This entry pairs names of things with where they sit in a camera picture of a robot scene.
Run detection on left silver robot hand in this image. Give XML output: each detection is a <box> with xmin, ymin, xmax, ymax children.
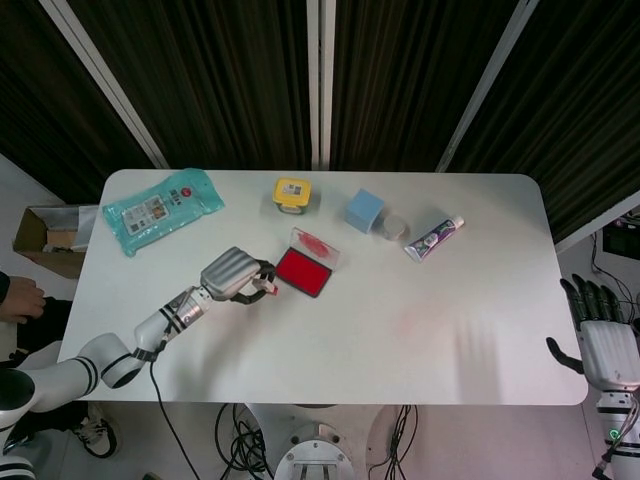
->
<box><xmin>199</xmin><ymin>246</ymin><xmax>279</xmax><ymax>306</ymax></box>

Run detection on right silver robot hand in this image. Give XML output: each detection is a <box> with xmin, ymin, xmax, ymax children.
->
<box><xmin>545</xmin><ymin>273</ymin><xmax>640</xmax><ymax>394</ymax></box>

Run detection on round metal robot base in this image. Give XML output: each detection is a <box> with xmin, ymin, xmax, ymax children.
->
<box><xmin>273</xmin><ymin>419</ymin><xmax>355</xmax><ymax>480</ymax></box>

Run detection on person's bare hand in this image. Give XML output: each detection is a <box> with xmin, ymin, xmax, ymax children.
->
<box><xmin>0</xmin><ymin>272</ymin><xmax>46</xmax><ymax>325</ymax></box>

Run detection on red ink pad clear lid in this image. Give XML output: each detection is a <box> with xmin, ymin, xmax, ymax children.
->
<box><xmin>272</xmin><ymin>226</ymin><xmax>345</xmax><ymax>299</ymax></box>

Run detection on teal wet wipes pack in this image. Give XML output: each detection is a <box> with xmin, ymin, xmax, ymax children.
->
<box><xmin>102</xmin><ymin>167</ymin><xmax>226</xmax><ymax>259</ymax></box>

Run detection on yellow lid container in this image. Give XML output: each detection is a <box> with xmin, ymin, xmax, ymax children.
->
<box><xmin>271</xmin><ymin>177</ymin><xmax>314</xmax><ymax>217</ymax></box>

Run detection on black electronic device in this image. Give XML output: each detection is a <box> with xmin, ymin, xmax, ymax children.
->
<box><xmin>602</xmin><ymin>219</ymin><xmax>640</xmax><ymax>259</ymax></box>

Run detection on light blue cube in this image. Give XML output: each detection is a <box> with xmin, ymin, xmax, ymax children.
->
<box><xmin>343</xmin><ymin>187</ymin><xmax>386</xmax><ymax>234</ymax></box>

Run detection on small round grey tin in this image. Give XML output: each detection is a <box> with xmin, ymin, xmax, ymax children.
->
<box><xmin>380</xmin><ymin>213</ymin><xmax>410</xmax><ymax>241</ymax></box>

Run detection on person's black trousers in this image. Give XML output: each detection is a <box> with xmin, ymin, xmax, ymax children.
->
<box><xmin>0</xmin><ymin>295</ymin><xmax>72</xmax><ymax>369</ymax></box>

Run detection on brown cardboard box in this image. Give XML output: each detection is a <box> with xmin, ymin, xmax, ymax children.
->
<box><xmin>12</xmin><ymin>204</ymin><xmax>99</xmax><ymax>280</ymax></box>

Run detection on purple white toothpaste tube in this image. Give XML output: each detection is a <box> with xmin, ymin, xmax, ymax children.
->
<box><xmin>403</xmin><ymin>215</ymin><xmax>466</xmax><ymax>264</ymax></box>

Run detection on black white sneaker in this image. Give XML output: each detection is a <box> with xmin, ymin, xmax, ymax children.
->
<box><xmin>73</xmin><ymin>403</ymin><xmax>119</xmax><ymax>457</ymax></box>

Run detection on black floor cable bundle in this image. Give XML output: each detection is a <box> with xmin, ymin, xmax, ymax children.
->
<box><xmin>367</xmin><ymin>403</ymin><xmax>419</xmax><ymax>480</ymax></box>
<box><xmin>214</xmin><ymin>403</ymin><xmax>275</xmax><ymax>480</ymax></box>

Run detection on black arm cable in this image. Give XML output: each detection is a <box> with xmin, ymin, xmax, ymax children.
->
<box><xmin>148</xmin><ymin>362</ymin><xmax>202</xmax><ymax>480</ymax></box>

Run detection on white frame post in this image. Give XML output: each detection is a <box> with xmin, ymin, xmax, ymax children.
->
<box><xmin>306</xmin><ymin>0</ymin><xmax>337</xmax><ymax>170</ymax></box>
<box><xmin>435</xmin><ymin>0</ymin><xmax>541</xmax><ymax>174</ymax></box>
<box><xmin>39</xmin><ymin>0</ymin><xmax>169</xmax><ymax>170</ymax></box>

